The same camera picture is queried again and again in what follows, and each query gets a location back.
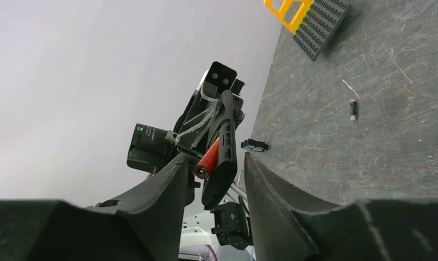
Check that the yellow toy ladder block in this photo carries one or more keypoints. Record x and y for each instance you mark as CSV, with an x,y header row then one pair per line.
x,y
290,13

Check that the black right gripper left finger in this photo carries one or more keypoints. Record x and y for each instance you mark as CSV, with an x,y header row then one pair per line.
x,y
143,223

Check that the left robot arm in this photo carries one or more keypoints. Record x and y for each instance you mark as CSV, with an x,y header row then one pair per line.
x,y
151,149

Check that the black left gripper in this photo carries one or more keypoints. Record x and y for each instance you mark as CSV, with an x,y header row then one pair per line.
x,y
210,113

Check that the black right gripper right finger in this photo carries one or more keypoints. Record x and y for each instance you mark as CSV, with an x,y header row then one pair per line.
x,y
290,224

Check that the black remote with buttons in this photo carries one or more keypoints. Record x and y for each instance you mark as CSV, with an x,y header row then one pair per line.
x,y
223,175

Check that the small blue black gadget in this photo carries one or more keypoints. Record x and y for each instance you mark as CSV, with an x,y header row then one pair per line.
x,y
254,145

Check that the black orange AAA battery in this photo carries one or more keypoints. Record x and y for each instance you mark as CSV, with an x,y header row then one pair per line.
x,y
207,163

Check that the grey studded baseplate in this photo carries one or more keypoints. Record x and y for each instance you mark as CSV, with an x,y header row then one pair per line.
x,y
318,26

